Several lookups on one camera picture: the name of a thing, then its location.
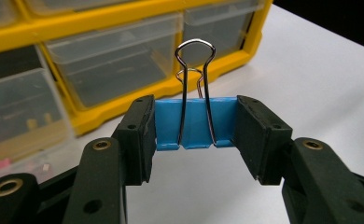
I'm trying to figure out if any yellow drawer organizer cabinet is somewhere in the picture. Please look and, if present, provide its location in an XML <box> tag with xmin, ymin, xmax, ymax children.
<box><xmin>0</xmin><ymin>0</ymin><xmax>274</xmax><ymax>138</ymax></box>

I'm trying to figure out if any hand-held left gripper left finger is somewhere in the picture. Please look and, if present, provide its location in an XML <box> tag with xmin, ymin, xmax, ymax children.
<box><xmin>111</xmin><ymin>94</ymin><xmax>157</xmax><ymax>187</ymax></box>

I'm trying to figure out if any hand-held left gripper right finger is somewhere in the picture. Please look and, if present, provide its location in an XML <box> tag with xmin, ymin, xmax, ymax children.
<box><xmin>232</xmin><ymin>95</ymin><xmax>294</xmax><ymax>186</ymax></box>

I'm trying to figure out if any blue binder clip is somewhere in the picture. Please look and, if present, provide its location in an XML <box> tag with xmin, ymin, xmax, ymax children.
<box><xmin>154</xmin><ymin>37</ymin><xmax>239</xmax><ymax>152</ymax></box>

